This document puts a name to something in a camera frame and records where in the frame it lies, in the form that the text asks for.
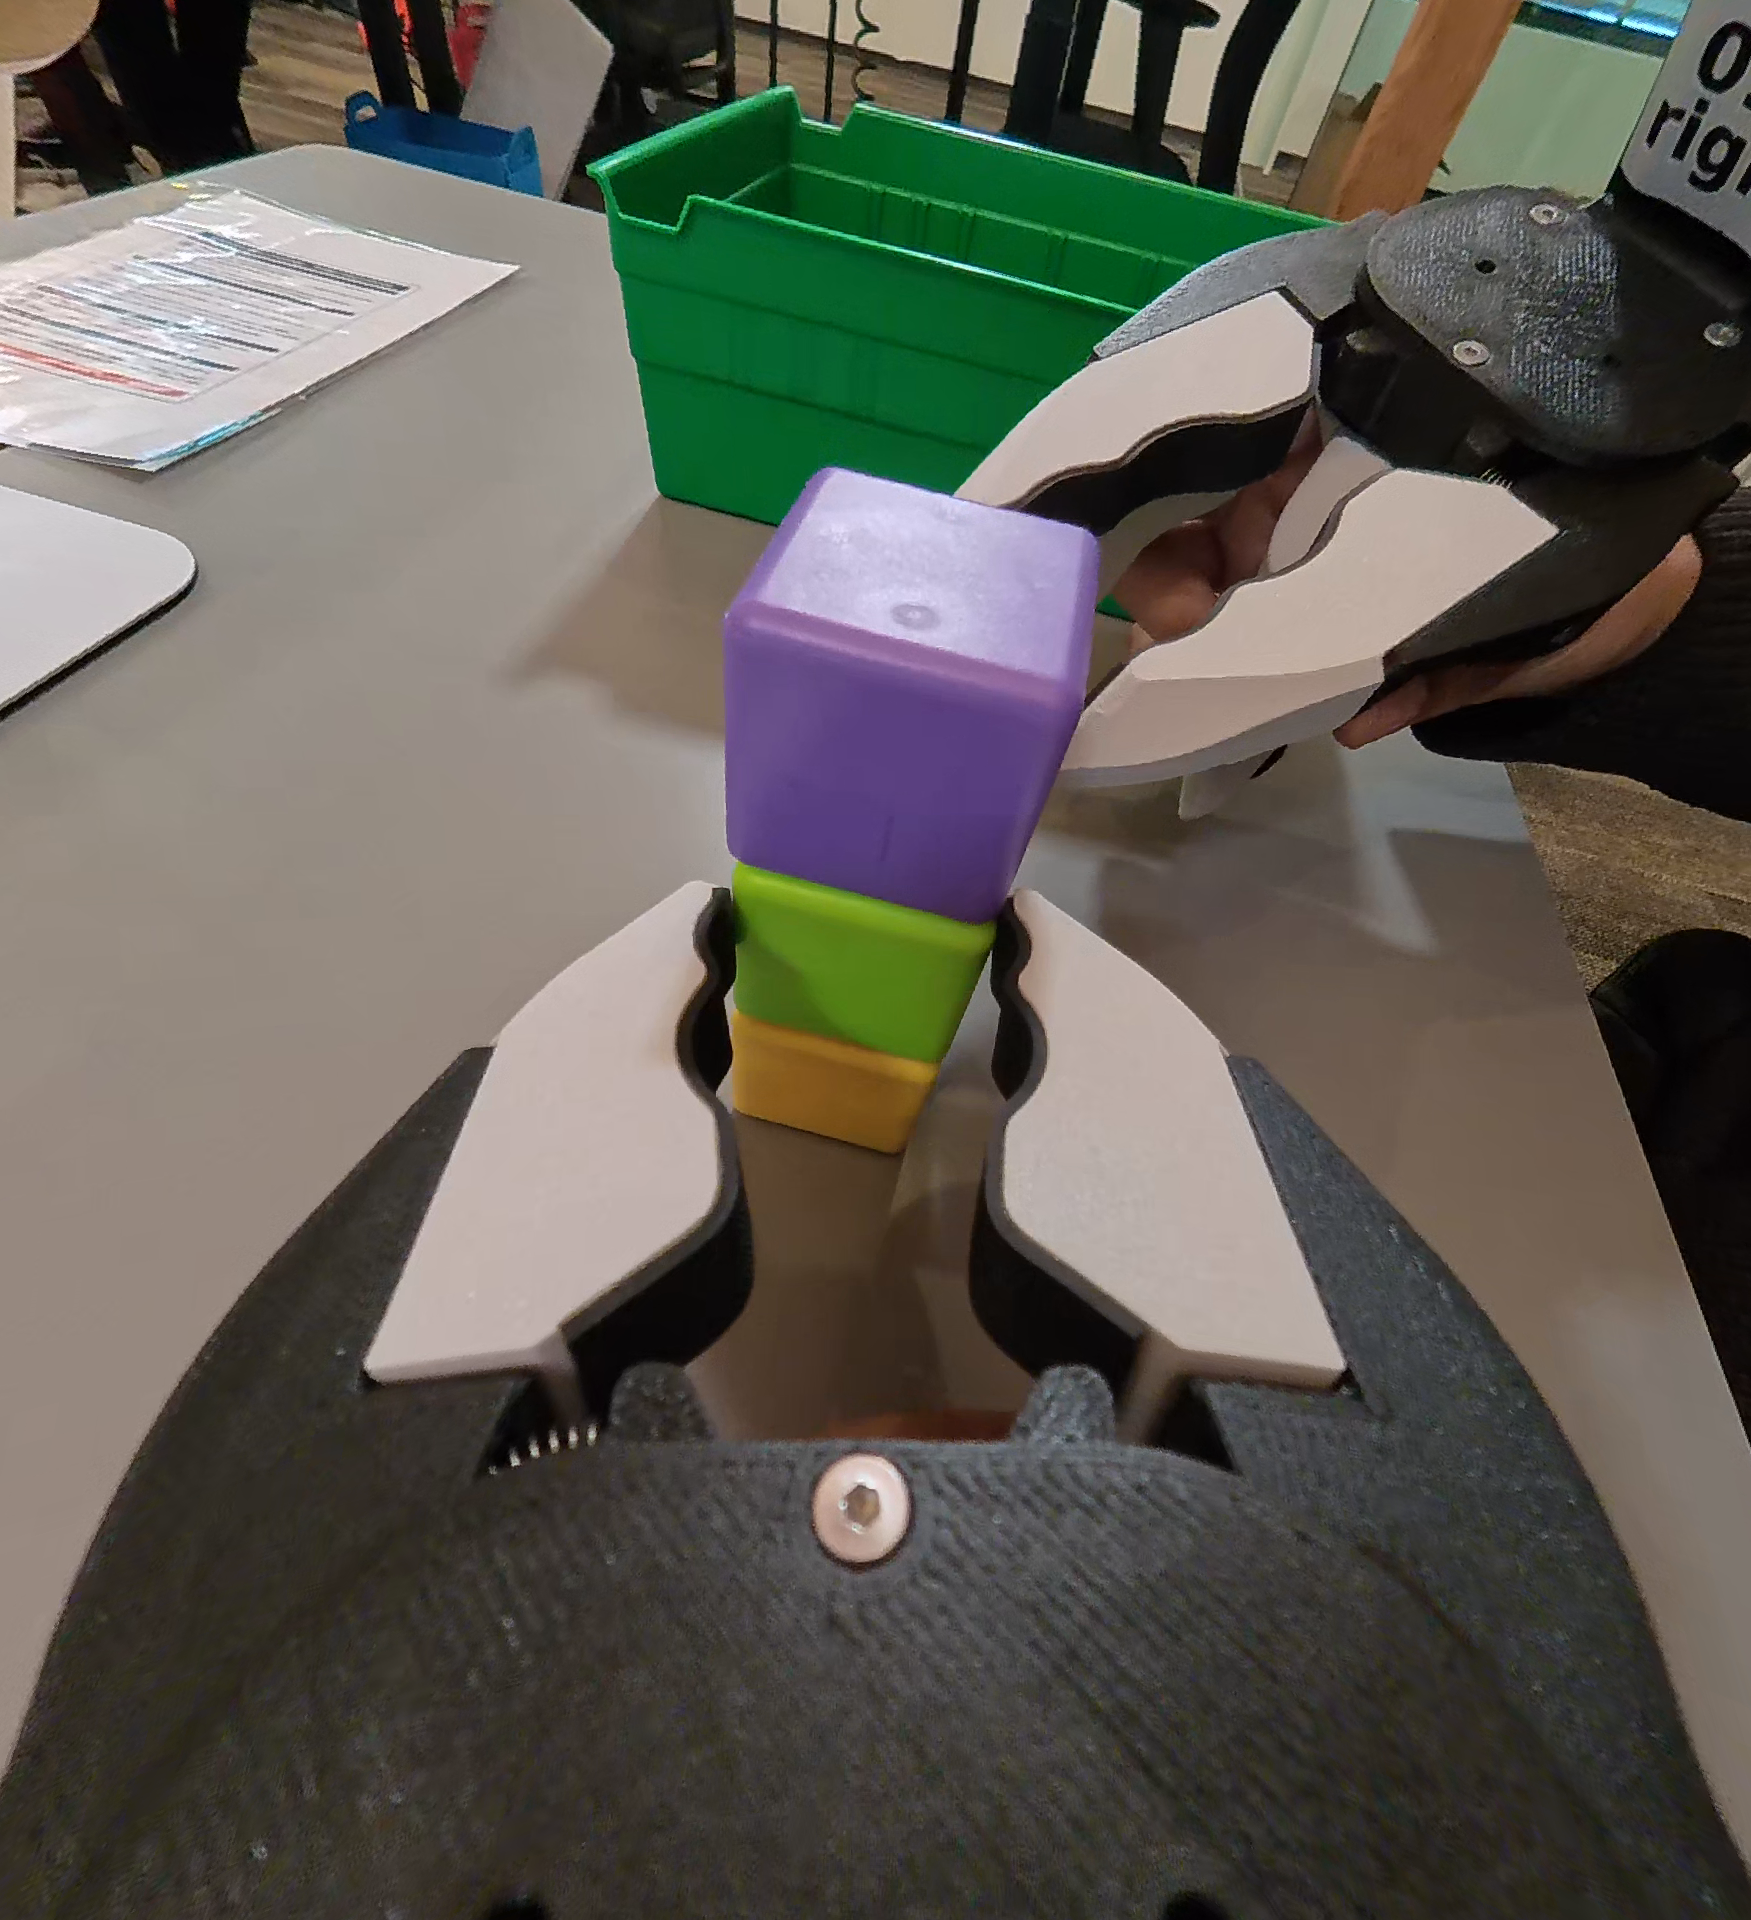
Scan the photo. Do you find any person's right forearm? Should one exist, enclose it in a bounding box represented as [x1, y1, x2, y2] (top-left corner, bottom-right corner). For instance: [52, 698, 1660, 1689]
[1415, 467, 1751, 849]

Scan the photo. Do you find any lime green cube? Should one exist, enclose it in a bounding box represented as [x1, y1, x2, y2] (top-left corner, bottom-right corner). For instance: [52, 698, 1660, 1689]
[728, 862, 997, 1069]

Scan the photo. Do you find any person's right hand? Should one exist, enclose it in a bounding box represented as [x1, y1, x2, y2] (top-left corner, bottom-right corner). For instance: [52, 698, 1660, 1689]
[1113, 477, 1707, 754]

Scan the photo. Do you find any laminated paper sheet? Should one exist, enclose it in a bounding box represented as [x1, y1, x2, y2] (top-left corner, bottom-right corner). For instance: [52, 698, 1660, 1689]
[0, 181, 521, 474]

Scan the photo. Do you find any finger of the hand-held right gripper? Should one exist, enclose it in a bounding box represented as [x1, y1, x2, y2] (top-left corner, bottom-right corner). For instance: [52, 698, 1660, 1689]
[950, 286, 1324, 543]
[1062, 462, 1554, 820]

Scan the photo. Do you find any blue plastic bin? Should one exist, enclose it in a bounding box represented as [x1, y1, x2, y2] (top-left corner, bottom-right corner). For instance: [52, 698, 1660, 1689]
[343, 92, 542, 196]

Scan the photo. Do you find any purple cube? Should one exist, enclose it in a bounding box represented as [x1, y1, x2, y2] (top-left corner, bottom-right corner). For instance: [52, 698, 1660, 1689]
[722, 467, 1103, 924]

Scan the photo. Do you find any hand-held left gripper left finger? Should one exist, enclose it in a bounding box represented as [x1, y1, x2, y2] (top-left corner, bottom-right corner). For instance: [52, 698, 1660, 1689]
[360, 877, 752, 1425]

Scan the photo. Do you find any grey desk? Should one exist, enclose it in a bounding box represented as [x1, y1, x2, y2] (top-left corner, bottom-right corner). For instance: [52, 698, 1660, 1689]
[0, 143, 1751, 1920]

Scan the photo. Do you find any green plastic bin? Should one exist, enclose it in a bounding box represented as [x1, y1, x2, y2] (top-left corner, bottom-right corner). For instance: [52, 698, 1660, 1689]
[589, 86, 1342, 619]

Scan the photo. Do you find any black office chair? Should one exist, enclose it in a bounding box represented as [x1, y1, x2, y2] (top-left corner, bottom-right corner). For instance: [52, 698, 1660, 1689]
[1002, 0, 1297, 196]

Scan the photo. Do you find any wooden pillar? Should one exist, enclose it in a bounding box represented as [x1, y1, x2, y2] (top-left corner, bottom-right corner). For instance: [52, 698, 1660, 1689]
[1334, 0, 1521, 227]

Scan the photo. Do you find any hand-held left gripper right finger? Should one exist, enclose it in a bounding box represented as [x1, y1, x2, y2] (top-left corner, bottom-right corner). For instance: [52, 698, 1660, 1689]
[968, 889, 1352, 1445]

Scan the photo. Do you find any person's black sweater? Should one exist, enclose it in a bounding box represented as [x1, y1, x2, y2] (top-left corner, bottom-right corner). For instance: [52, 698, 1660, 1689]
[1585, 925, 1751, 1576]

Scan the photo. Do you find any white leaning panel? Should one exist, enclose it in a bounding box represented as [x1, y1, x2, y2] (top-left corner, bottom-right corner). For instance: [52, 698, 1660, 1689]
[462, 0, 616, 196]

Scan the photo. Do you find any yellow cube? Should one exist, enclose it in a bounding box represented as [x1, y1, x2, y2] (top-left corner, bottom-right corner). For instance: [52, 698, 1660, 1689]
[725, 1004, 944, 1156]

